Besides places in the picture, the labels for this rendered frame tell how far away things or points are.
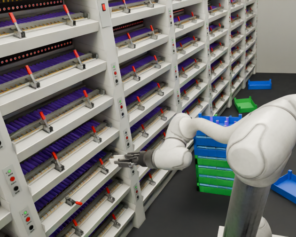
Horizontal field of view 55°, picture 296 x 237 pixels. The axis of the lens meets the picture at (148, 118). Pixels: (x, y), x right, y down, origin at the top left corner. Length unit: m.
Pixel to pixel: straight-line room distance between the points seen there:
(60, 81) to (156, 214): 1.21
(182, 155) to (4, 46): 0.79
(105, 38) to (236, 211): 1.00
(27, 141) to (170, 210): 1.21
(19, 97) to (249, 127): 0.81
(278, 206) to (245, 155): 1.48
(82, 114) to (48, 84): 0.24
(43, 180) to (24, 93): 0.38
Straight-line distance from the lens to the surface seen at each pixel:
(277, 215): 2.12
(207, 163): 2.09
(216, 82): 3.31
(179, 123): 1.30
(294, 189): 2.34
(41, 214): 1.41
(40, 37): 1.22
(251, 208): 0.90
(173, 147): 1.26
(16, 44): 1.16
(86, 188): 1.53
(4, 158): 1.16
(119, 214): 1.90
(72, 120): 1.34
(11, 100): 1.14
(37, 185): 1.31
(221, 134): 1.05
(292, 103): 0.88
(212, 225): 2.00
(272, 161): 0.73
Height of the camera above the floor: 1.41
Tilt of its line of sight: 24 degrees down
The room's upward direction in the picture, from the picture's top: 8 degrees counter-clockwise
